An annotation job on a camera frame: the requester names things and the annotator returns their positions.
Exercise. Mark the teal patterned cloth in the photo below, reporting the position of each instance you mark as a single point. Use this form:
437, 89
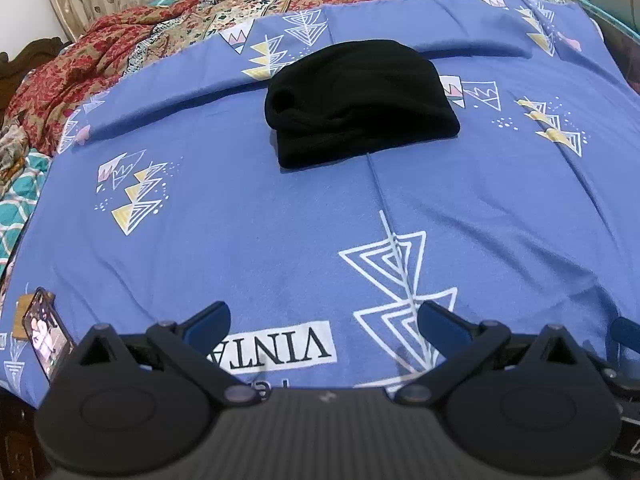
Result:
23, 171

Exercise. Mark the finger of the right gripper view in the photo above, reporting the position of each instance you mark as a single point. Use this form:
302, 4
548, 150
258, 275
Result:
625, 333

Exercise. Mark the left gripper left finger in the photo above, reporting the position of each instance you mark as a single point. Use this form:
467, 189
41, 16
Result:
184, 348

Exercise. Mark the smartphone with lit screen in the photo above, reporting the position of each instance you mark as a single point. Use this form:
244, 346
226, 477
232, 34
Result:
46, 333

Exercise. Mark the blue patterned bedsheet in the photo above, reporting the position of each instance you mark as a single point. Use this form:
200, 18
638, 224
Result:
165, 194

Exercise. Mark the dark wooden headboard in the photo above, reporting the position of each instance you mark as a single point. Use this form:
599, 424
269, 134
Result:
14, 70

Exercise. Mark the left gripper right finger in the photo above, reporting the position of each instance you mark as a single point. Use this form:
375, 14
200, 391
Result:
466, 348

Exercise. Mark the red floral blanket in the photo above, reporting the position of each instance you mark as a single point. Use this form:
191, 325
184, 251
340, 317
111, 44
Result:
119, 45

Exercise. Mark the black pants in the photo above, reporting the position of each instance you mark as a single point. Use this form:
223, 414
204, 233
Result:
356, 98

